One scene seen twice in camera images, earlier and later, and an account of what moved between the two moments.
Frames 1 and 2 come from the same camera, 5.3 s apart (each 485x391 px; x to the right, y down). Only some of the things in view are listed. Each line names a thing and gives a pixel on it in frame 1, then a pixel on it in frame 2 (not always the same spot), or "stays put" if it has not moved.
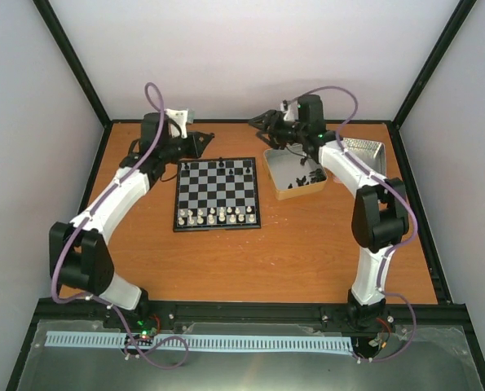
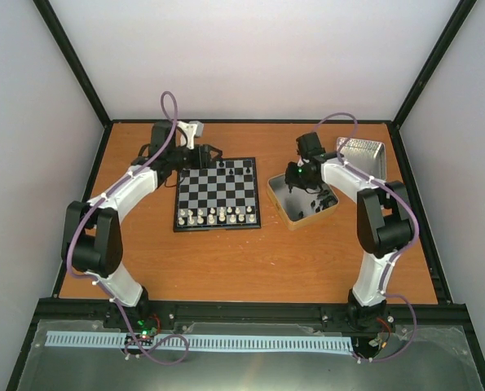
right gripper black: [270, 117] → [291, 182]
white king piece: [222, 217] stays put
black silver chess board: [218, 194] stays put
